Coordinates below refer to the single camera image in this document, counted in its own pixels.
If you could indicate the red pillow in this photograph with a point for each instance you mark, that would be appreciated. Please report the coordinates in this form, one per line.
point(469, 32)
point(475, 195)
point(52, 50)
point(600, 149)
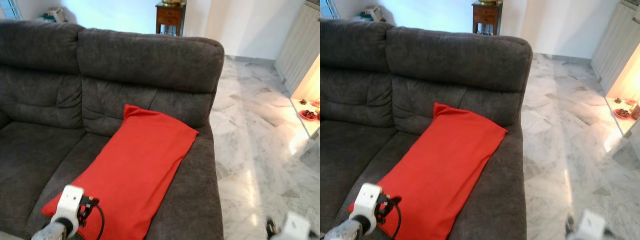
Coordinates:
point(135, 170)
point(445, 170)

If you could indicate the large grey fabric sofa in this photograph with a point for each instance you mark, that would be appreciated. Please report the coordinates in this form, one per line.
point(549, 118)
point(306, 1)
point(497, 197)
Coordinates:
point(50, 100)
point(360, 100)

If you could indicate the white low table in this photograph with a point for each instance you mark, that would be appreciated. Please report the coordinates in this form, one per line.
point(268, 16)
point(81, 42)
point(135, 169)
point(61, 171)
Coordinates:
point(310, 125)
point(625, 125)

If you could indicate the red plate with snacks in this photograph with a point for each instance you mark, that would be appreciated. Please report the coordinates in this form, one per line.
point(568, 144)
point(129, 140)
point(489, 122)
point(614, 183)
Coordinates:
point(623, 113)
point(308, 114)

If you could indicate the white ribbed radiator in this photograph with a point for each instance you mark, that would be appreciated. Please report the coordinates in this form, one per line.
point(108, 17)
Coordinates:
point(300, 45)
point(617, 45)

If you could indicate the white box with green print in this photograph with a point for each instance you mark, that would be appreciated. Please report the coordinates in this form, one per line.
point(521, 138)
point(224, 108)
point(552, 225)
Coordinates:
point(371, 13)
point(55, 15)

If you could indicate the small dark wooden cabinet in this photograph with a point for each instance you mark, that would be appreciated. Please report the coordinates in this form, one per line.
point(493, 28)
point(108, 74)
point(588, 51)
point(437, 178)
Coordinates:
point(486, 19)
point(170, 20)

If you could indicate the bright window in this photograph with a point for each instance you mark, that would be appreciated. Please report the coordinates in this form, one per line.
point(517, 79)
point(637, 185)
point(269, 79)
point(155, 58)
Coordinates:
point(9, 9)
point(329, 8)

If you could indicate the brass bowl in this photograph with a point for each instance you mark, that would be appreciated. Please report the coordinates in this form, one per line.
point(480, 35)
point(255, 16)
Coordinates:
point(488, 2)
point(171, 2)

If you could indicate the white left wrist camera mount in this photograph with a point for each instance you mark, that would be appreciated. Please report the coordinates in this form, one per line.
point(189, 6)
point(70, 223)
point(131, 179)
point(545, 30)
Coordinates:
point(365, 202)
point(67, 205)

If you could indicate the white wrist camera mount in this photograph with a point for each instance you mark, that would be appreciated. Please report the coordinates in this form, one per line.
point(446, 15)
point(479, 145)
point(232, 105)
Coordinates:
point(365, 202)
point(67, 205)
point(594, 226)
point(296, 227)

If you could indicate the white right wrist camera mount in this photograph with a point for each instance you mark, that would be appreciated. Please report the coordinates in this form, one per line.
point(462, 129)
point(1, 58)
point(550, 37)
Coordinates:
point(594, 226)
point(296, 227)

